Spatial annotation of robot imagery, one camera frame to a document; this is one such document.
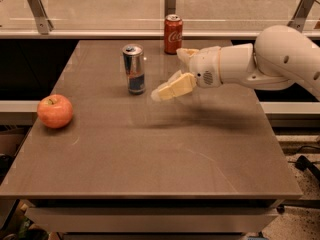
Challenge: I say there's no black cable on floor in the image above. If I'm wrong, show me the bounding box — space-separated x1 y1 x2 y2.
287 145 320 182

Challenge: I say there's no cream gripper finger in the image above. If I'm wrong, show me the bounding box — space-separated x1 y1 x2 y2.
151 71 196 102
176 48 199 72

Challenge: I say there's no red coca-cola can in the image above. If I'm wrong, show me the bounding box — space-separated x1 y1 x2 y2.
164 14 183 54

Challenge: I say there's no right metal glass bracket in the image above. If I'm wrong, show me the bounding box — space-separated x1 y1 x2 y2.
288 0 316 32

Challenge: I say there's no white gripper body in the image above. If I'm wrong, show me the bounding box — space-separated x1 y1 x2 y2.
189 46 222 88

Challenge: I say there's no left metal glass bracket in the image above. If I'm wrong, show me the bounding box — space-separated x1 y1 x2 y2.
27 0 54 35

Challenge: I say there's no red apple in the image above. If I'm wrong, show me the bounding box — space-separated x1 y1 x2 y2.
37 94 73 129

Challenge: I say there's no middle metal glass bracket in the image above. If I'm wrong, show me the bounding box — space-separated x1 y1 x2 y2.
164 0 176 16

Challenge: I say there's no glass barrier panel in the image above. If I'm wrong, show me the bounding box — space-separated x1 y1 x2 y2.
0 0 300 31

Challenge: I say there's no silver blue redbull can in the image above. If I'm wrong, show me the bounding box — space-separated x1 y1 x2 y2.
122 44 145 95

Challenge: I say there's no metal glass bracket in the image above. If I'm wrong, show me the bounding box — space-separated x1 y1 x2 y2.
288 0 316 32
27 0 54 35
164 0 176 16

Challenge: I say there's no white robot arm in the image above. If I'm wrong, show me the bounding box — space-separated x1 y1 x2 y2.
151 25 320 101

